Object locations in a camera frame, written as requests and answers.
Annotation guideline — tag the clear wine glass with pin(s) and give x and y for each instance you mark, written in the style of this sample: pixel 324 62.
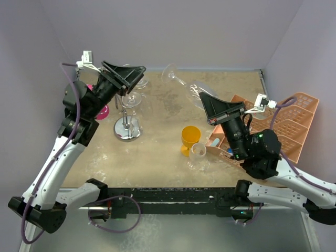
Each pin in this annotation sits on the clear wine glass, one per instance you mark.
pixel 192 88
pixel 197 157

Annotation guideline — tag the clear champagne flute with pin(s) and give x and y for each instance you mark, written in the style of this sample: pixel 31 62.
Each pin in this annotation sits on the clear champagne flute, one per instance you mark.
pixel 131 120
pixel 142 83

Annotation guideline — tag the pink plastic wine glass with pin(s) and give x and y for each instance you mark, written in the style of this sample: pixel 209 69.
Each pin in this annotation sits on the pink plastic wine glass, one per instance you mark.
pixel 101 110

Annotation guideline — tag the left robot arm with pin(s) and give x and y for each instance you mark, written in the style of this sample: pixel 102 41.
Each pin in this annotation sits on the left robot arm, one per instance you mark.
pixel 40 204

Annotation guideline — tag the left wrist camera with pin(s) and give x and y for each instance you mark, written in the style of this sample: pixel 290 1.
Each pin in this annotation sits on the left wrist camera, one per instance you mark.
pixel 86 62

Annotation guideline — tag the chrome wine glass rack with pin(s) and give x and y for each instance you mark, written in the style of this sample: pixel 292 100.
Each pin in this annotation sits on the chrome wine glass rack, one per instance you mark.
pixel 119 131

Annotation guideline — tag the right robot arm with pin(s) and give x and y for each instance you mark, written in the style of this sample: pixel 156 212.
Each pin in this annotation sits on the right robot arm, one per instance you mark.
pixel 299 190

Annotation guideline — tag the black base frame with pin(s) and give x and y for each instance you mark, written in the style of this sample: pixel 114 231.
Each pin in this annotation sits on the black base frame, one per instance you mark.
pixel 218 201

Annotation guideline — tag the orange plastic basket rack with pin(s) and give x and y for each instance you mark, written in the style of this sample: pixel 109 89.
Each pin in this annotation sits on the orange plastic basket rack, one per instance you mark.
pixel 294 123

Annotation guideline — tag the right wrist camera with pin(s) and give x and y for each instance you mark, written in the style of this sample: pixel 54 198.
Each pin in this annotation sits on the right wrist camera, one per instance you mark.
pixel 261 103

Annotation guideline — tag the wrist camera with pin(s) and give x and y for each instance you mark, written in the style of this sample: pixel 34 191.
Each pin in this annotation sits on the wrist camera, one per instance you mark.
pixel 261 103
pixel 86 62

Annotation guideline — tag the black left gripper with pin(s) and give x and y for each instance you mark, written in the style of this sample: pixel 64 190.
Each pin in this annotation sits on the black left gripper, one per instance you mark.
pixel 122 79

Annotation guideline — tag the yellow plastic wine glass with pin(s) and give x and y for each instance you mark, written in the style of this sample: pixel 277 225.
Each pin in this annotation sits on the yellow plastic wine glass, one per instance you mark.
pixel 189 136

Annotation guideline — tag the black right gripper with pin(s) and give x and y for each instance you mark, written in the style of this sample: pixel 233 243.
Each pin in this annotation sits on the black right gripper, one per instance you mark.
pixel 216 109

